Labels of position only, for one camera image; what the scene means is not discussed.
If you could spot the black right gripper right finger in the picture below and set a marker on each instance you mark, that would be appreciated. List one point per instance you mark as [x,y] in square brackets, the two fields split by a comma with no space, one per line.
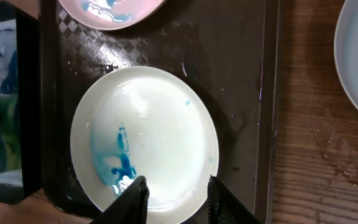
[224,207]

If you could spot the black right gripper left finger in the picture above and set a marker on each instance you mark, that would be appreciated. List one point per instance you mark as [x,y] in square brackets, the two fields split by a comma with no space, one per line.
[130,207]

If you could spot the white plate two smears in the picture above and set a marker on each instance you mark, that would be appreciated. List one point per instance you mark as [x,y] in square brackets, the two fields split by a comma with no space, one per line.
[143,121]

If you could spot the green yellow sponge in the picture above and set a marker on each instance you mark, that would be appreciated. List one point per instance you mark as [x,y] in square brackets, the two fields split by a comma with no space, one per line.
[2,130]

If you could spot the white plate streak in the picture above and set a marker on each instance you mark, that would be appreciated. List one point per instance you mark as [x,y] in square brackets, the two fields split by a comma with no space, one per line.
[110,14]

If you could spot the dark brown serving tray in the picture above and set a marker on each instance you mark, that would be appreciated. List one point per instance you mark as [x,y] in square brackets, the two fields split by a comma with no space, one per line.
[225,50]

